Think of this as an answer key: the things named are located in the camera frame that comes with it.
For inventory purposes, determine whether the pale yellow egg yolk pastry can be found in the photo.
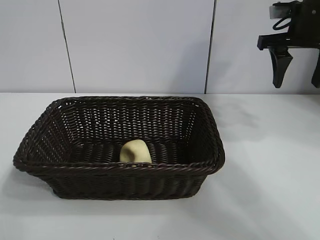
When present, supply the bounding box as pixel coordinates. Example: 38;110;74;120
119;139;153;165

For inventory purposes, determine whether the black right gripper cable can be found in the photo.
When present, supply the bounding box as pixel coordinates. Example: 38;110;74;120
273;16;291;32

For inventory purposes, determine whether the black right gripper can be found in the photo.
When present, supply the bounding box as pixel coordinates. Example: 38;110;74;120
256;0;320;89

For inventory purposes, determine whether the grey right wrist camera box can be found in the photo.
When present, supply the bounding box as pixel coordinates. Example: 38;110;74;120
269;2;292;20

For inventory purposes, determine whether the dark brown wicker basket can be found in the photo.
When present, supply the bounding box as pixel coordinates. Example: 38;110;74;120
12;95;226;201

